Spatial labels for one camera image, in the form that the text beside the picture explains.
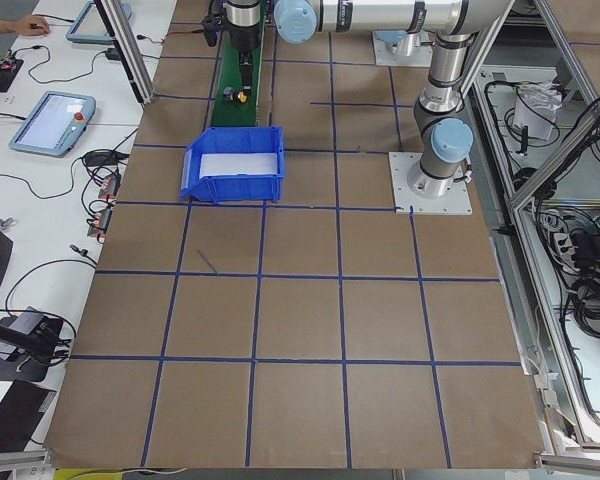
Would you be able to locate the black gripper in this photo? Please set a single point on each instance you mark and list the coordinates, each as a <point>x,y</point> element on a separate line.
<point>243,39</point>

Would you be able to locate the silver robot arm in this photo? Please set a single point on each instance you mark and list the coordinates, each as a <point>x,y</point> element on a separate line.
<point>451,24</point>
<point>244,25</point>

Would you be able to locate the person hand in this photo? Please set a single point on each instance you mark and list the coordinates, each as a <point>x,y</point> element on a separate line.
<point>32,25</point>

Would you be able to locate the green conveyor belt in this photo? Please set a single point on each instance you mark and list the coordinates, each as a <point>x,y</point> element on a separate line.
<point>230,114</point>

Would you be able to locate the near blue plastic bin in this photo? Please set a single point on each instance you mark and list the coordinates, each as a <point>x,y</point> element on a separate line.
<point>217,189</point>

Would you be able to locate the white foam pad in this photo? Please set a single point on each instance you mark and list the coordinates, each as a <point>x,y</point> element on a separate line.
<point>231,164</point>

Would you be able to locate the black power adapter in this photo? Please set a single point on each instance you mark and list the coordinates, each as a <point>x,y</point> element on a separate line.
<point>112,54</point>

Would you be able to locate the far teach pendant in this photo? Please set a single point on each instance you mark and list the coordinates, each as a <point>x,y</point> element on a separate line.
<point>89,28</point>

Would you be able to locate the teach pendant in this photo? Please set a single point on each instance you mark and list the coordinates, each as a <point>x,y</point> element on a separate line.
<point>55,124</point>
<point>89,28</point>

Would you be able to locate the near teach pendant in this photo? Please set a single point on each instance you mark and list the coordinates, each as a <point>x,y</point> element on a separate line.
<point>55,124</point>

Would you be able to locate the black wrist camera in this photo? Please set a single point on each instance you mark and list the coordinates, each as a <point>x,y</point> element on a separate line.
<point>211,27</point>

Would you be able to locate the aluminium frame post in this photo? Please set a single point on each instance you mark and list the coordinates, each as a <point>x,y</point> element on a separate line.
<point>118,27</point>

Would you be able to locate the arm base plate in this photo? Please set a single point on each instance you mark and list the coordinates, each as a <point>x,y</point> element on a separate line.
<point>416,193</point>
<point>399,48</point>

